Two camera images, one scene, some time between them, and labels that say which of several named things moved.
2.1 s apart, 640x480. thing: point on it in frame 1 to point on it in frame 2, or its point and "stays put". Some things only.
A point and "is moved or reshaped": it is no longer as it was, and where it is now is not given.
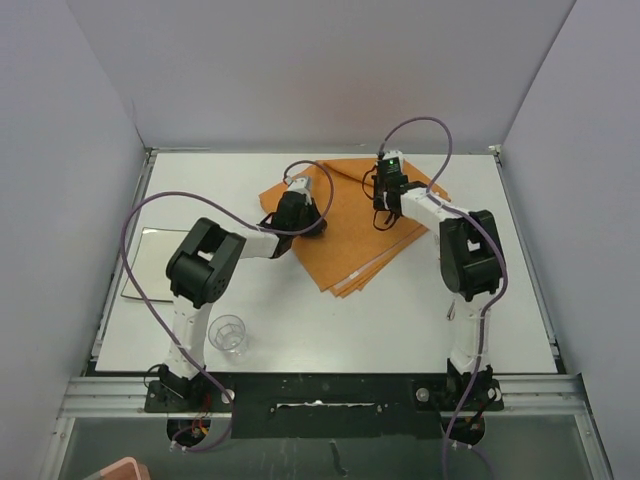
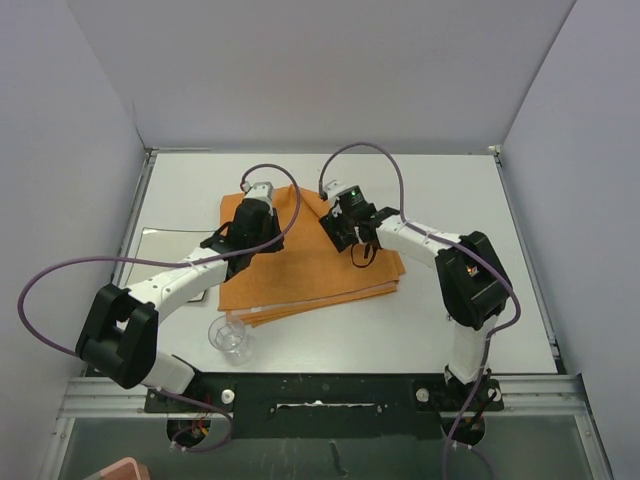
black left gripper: x=311 y=209 to x=272 y=222
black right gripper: x=376 y=203 to x=332 y=223
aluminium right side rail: x=513 y=204 stays put
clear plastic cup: x=227 y=333 stays put
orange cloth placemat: x=351 y=254 is moved or reshaped
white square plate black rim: x=149 y=268 stays put
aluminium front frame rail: x=521 y=395 stays put
